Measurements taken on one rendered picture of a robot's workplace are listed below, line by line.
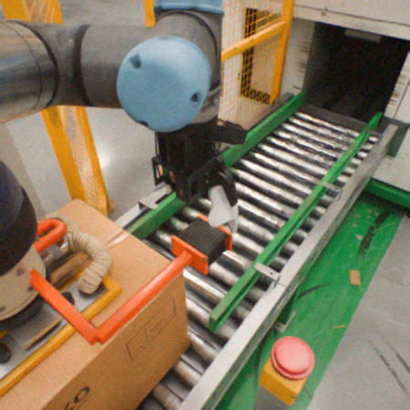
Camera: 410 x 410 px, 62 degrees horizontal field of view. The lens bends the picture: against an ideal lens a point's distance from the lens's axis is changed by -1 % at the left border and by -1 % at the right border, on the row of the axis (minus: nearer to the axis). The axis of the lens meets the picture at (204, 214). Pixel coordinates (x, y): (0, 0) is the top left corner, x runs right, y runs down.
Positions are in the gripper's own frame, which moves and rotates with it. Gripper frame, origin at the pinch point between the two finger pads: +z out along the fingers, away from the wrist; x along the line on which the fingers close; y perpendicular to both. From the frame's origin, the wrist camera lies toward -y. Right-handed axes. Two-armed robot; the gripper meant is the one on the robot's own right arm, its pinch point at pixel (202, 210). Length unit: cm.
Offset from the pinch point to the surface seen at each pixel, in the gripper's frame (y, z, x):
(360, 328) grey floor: -78, 117, 36
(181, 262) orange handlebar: 6.6, 7.8, 0.5
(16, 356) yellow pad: 35.6, 19.3, -14.4
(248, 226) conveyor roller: -54, 63, -21
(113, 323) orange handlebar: 22.5, 7.7, 0.5
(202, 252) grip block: 3.2, 6.4, 2.7
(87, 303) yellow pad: 20.5, 19.3, -13.5
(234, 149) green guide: -84, 53, -51
